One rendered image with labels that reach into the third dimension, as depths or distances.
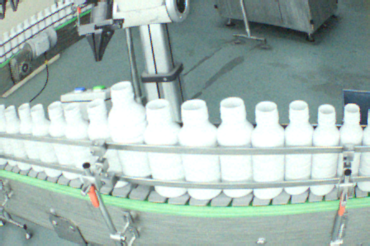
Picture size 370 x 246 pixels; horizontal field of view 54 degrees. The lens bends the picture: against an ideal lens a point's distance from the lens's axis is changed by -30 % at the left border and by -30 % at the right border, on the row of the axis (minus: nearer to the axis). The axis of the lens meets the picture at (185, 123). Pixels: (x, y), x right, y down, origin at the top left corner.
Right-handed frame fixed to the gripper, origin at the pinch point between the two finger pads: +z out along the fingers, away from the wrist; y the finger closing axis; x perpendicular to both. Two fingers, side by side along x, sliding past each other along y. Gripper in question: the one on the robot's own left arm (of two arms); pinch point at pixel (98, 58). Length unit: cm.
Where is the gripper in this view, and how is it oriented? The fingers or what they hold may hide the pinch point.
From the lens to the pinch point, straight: 104.1
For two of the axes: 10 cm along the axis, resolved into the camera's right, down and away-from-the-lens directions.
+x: 3.5, -1.8, 9.2
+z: 0.4, 9.8, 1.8
